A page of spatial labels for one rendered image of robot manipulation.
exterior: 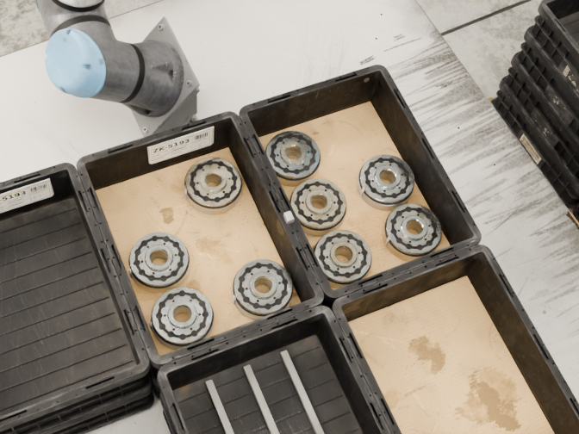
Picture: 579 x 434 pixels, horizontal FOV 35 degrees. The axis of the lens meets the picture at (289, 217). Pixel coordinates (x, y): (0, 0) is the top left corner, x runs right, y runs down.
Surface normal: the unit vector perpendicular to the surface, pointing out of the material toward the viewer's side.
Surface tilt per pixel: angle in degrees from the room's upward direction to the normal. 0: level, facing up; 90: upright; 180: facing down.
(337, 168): 0
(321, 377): 0
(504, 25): 0
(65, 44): 50
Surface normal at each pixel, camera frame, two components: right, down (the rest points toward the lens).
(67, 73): -0.57, 0.08
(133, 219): 0.09, -0.45
